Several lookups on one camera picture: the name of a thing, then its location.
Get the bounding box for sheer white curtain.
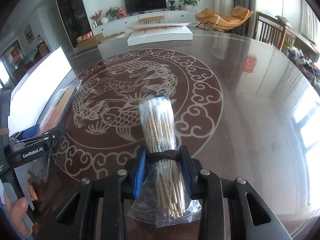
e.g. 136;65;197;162
299;0;320;47

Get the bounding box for red flower branches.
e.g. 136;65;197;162
90;10;103;27

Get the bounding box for white flat box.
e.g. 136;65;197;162
126;22;193;47

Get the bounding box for wooden bench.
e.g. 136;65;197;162
138;16;166;26

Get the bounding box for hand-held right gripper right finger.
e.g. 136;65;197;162
178;145;292;240

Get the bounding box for orange lounge chair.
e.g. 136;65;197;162
195;6;254;33

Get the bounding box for book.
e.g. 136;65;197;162
27;79;83;181

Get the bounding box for bushy green houseplant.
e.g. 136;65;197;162
106;6;121;20

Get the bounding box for person's left hand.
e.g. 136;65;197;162
0;174;38;239

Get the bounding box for wooden side desk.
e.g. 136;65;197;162
285;26;320;56

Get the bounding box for dark display cabinet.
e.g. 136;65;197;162
54;0;91;48

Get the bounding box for wooden slatted chair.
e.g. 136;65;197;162
255;12;288;52

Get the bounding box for clutter of small bottles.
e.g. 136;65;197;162
285;45;320;87

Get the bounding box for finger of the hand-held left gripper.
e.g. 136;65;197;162
37;124;67;153
23;127;41;139

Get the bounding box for black television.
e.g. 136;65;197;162
123;0;167;15

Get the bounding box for dark elastic band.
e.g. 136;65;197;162
146;150;180;162

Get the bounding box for white television cabinet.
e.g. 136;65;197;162
92;10;198;38

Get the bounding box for cotton swab pack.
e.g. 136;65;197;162
127;94;202;229

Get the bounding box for open cardboard box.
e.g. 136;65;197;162
76;31;104;51

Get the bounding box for framed wall painting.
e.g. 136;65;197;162
24;23;35;45

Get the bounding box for large green potted plant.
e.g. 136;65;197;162
177;0;200;11

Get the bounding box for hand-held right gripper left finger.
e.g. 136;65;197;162
35;149;148;240

